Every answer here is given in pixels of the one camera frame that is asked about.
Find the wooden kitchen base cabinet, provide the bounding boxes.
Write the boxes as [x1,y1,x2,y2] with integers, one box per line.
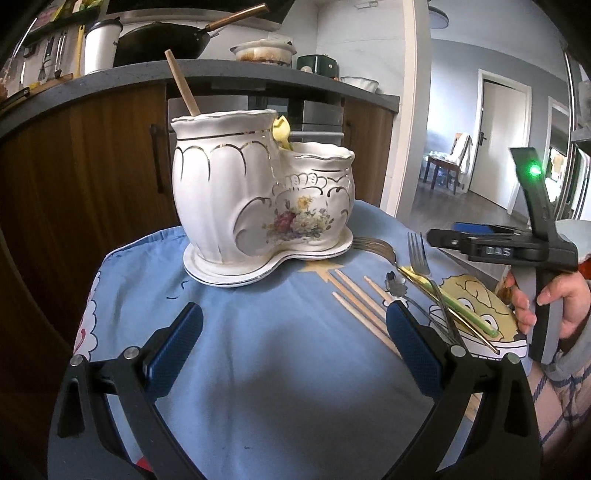
[0,80,400,356]

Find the person's right forearm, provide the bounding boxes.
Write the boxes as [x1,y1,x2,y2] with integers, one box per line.
[544,318,591,383]

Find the grey kitchen counter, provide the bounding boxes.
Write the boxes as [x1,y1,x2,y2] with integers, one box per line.
[0,59,400,139]

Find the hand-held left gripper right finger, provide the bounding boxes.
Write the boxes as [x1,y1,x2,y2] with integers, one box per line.
[385,300,543,480]

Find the light green utensil handle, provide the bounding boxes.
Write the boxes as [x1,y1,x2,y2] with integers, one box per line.
[431,286,501,337]

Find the yellow spatula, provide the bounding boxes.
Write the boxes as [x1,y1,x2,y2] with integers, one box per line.
[76,24,88,75]

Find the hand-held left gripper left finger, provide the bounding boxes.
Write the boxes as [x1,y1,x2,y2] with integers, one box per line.
[58,302,204,480]

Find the wooden chair with cloth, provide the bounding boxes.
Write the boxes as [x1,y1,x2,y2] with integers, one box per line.
[421,132,474,195]

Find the blue printed cloth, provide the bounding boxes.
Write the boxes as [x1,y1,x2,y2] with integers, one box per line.
[47,199,532,480]

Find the black wok with wooden handle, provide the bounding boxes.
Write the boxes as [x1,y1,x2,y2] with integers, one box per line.
[112,3,270,68]

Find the white clay pot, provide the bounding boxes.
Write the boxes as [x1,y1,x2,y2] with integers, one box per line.
[230,40,297,69]

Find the white jar with black lid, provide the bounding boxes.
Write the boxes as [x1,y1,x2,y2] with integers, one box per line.
[82,17,124,75]

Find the yellow plastic spoon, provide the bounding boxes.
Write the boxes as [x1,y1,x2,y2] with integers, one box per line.
[273,117,295,151]

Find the stainless steel oven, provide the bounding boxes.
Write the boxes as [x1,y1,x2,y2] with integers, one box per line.
[167,95,346,155]

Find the silver fork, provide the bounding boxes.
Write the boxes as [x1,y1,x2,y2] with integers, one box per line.
[406,232,462,346]
[352,237,458,344]

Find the dark green kitchen appliance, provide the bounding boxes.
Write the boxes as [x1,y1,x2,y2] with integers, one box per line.
[296,54,341,80]

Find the person's plaid trouser leg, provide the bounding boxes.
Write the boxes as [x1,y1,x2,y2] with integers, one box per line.
[526,362,591,469]

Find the white door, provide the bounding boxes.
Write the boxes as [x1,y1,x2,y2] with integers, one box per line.
[478,69,533,215]

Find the wooden chopstick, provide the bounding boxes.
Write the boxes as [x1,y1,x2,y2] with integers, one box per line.
[363,275,397,305]
[333,269,393,324]
[331,292,403,360]

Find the gold spoon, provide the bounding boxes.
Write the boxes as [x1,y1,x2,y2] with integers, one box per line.
[397,265,502,356]

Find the wooden utensil handle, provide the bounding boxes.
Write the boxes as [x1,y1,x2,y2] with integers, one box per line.
[164,48,201,117]

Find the person's right hand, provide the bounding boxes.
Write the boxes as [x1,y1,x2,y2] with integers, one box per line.
[505,270,591,341]

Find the small silver flower spoon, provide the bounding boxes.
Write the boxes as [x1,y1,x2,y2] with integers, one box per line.
[385,271,455,343]

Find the round ceiling lamp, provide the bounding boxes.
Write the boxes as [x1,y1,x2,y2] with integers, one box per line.
[427,2,452,29]

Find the hanging metal kitchen utensils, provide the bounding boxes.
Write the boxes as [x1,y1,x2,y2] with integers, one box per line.
[38,31,69,80]

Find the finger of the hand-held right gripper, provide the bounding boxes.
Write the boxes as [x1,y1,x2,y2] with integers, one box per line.
[452,222,532,234]
[427,228,465,253]

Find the white floral ceramic utensil holder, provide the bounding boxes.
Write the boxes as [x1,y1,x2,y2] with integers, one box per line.
[171,110,356,289]

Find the white bowl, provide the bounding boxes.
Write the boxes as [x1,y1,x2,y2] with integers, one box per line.
[341,76,380,94]

